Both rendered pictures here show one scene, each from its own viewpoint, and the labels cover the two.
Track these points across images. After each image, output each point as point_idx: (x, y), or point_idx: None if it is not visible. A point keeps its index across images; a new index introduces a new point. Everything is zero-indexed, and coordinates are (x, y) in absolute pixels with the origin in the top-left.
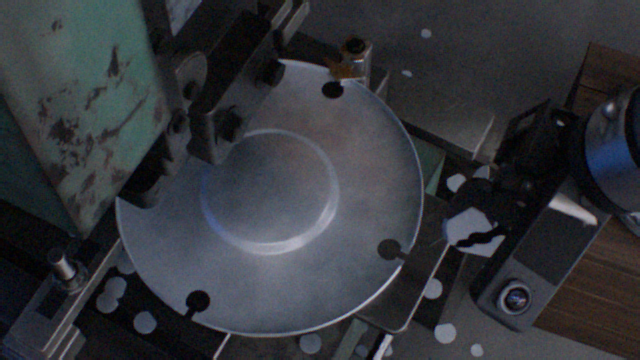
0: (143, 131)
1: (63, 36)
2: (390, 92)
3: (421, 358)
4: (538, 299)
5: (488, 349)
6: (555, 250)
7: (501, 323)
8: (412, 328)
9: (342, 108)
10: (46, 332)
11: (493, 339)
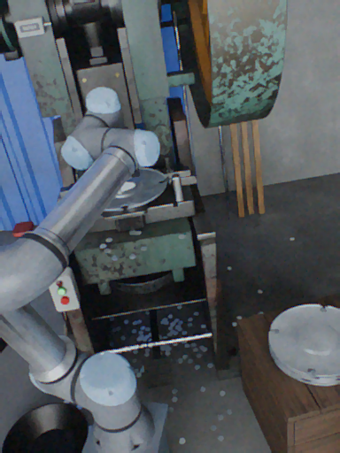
0: (63, 107)
1: (42, 65)
2: (199, 215)
3: (203, 379)
4: (86, 170)
5: (226, 396)
6: (95, 160)
7: (79, 172)
8: (212, 369)
9: (157, 185)
10: (65, 190)
11: (232, 395)
